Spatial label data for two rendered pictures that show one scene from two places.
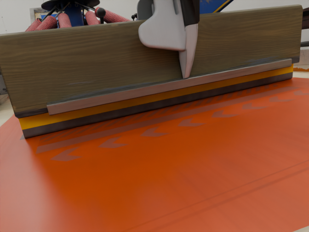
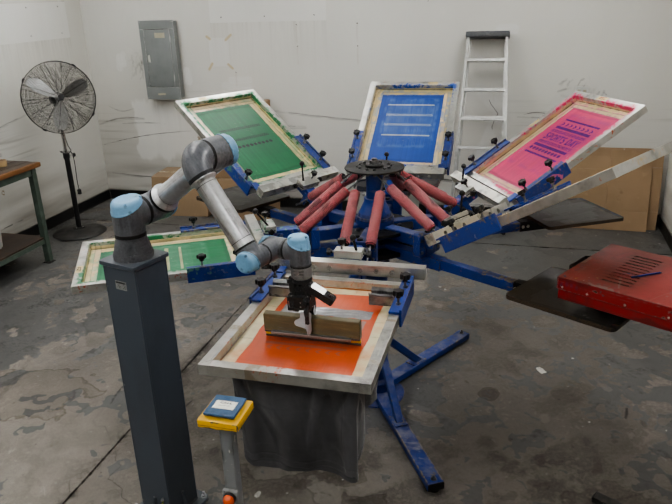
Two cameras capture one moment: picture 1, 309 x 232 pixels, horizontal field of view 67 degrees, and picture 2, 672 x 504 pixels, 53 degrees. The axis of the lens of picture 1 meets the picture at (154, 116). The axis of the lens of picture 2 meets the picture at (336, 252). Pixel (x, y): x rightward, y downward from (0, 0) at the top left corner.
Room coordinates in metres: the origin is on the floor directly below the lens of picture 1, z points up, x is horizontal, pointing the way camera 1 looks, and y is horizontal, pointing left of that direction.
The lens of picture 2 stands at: (-1.41, -1.32, 2.11)
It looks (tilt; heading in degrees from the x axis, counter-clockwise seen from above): 21 degrees down; 35
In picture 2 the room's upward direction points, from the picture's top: 2 degrees counter-clockwise
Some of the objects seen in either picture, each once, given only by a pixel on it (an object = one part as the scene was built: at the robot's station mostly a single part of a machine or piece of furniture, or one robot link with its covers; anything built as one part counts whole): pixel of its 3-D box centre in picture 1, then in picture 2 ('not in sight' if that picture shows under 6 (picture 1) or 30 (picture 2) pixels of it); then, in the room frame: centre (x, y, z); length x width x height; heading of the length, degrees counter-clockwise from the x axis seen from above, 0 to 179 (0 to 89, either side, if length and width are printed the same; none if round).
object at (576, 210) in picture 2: not in sight; (493, 227); (1.87, -0.09, 0.91); 1.34 x 0.40 x 0.08; 139
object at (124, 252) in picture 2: not in sight; (132, 243); (0.11, 0.67, 1.25); 0.15 x 0.15 x 0.10
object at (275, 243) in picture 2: not in sight; (272, 248); (0.25, 0.09, 1.29); 0.11 x 0.11 x 0.08; 2
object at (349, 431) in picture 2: not in sight; (295, 422); (0.10, -0.09, 0.74); 0.45 x 0.03 x 0.43; 109
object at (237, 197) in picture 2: not in sight; (289, 216); (1.50, 1.01, 0.91); 1.34 x 0.40 x 0.08; 79
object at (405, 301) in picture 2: not in sight; (401, 301); (0.69, -0.18, 0.97); 0.30 x 0.05 x 0.07; 19
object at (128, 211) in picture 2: not in sight; (129, 214); (0.12, 0.67, 1.37); 0.13 x 0.12 x 0.14; 2
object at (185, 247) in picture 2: not in sight; (194, 235); (0.68, 0.95, 1.05); 1.08 x 0.61 x 0.23; 139
